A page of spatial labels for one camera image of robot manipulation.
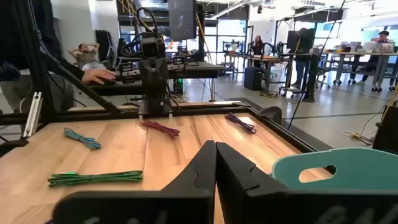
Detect black device white label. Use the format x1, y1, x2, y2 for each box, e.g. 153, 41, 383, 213
167, 55, 187, 78
119, 62, 141, 85

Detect purple braided USB-C cable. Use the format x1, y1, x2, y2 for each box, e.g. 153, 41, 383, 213
224, 112, 257, 135

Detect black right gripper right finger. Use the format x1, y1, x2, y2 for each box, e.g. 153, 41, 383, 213
216, 142, 398, 224

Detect black monitor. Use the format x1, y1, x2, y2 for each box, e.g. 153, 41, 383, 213
168, 0, 198, 42

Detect white floor cable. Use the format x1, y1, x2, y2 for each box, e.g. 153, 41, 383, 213
341, 129, 374, 146

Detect person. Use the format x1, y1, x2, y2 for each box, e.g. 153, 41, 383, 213
0, 0, 116, 114
252, 35, 266, 68
291, 27, 316, 90
357, 30, 394, 85
68, 42, 106, 71

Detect black folded panel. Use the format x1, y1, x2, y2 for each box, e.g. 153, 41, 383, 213
95, 29, 118, 68

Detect wooden workbench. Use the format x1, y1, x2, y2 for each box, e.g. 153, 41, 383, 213
223, 53, 282, 91

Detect green braided USB-C cable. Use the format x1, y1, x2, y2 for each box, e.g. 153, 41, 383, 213
47, 170, 144, 188

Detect black computer tower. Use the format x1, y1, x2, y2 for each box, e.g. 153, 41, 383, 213
243, 67, 264, 91

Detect white aluminium bracket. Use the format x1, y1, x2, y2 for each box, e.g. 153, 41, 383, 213
23, 91, 43, 138

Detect thin black pole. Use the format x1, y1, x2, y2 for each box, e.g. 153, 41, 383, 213
286, 0, 346, 131

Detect desktop computer green light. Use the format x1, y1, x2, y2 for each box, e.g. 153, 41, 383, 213
173, 77, 184, 95

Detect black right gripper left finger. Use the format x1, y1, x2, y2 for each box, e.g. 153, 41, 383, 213
52, 139, 218, 224

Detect red braided USB-C cable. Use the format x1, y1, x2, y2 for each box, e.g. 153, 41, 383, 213
141, 120, 181, 139

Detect white workbench tables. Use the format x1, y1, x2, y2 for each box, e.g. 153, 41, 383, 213
323, 46, 398, 93

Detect grey table clamp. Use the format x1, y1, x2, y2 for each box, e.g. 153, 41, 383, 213
257, 105, 283, 126

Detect teal plastic bin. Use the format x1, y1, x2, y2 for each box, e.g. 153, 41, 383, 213
271, 147, 398, 190

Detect black metal rig frame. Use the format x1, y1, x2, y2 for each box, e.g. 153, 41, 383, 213
0, 49, 315, 154

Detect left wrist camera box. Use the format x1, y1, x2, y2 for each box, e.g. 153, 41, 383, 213
141, 37, 166, 58

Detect light blue braided USB-C cable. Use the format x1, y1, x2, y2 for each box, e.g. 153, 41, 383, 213
63, 128, 102, 151

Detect black desk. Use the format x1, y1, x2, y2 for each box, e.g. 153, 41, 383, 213
90, 61, 226, 96

